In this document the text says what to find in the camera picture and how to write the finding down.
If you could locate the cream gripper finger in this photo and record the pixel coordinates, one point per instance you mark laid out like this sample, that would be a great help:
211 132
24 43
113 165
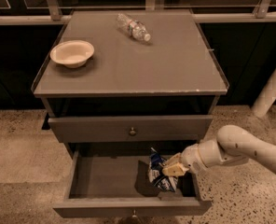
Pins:
175 170
176 158

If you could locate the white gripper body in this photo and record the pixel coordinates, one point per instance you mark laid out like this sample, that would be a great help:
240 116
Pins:
190 158

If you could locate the blue chip bag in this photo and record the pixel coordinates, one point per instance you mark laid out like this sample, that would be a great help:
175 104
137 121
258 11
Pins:
155 175

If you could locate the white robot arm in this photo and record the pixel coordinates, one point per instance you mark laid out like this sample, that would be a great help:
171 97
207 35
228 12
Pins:
232 145

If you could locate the closed grey upper drawer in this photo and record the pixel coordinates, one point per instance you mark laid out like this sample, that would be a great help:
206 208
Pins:
116 129

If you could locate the round brass drawer knob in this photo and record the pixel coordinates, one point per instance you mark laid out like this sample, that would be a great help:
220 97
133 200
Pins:
132 131

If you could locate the brass lower drawer knob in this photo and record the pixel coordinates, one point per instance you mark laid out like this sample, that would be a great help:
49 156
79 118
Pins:
134 218

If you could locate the open grey lower drawer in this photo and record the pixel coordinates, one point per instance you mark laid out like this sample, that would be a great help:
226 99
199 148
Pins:
114 183

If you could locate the grey drawer cabinet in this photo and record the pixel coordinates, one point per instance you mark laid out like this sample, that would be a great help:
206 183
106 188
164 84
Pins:
175 74

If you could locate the clear plastic water bottle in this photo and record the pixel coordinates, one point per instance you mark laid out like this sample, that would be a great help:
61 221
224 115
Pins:
132 27

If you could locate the white paper bowl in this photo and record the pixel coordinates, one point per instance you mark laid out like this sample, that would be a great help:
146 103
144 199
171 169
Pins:
72 54

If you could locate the metal window frame rail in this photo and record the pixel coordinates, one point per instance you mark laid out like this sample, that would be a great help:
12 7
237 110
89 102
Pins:
262 11

